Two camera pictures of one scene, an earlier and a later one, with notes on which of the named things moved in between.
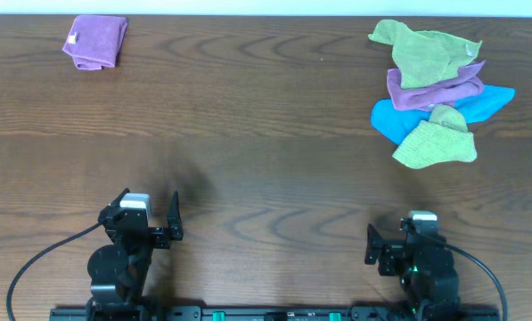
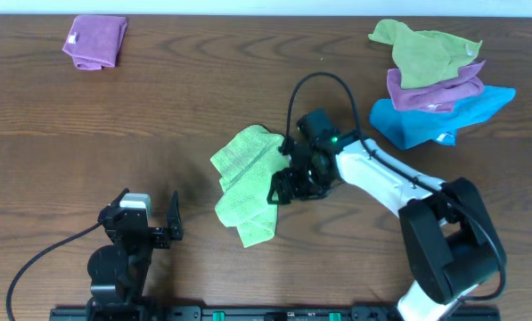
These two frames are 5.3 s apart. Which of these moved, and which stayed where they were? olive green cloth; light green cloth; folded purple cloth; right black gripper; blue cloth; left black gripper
Moved: right black gripper; light green cloth
Stayed: folded purple cloth; blue cloth; olive green cloth; left black gripper
